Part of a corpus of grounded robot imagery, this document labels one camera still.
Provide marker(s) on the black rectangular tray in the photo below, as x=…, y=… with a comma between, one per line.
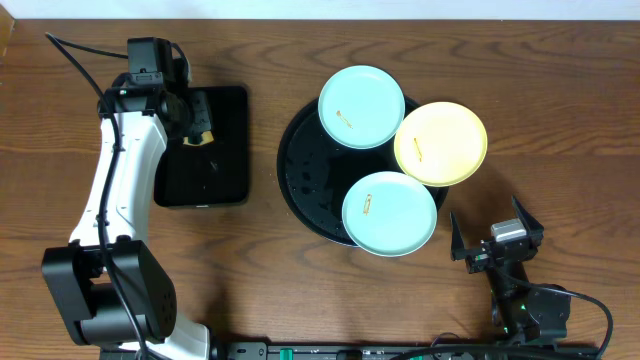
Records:
x=215, y=173

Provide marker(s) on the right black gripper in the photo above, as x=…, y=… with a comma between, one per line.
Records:
x=476, y=261

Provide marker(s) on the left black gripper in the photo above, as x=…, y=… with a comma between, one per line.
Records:
x=201, y=120

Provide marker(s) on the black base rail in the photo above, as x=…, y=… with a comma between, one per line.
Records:
x=263, y=351

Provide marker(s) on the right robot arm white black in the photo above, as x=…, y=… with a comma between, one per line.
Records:
x=529, y=314

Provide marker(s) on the light blue plate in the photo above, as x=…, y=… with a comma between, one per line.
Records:
x=361, y=107
x=389, y=214

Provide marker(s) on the yellow plate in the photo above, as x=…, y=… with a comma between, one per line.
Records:
x=440, y=144

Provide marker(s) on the yellow green scrub sponge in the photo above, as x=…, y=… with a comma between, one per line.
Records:
x=198, y=140

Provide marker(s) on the black round tray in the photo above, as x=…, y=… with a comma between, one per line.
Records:
x=315, y=173

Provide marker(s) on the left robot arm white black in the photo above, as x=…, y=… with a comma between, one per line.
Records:
x=108, y=287

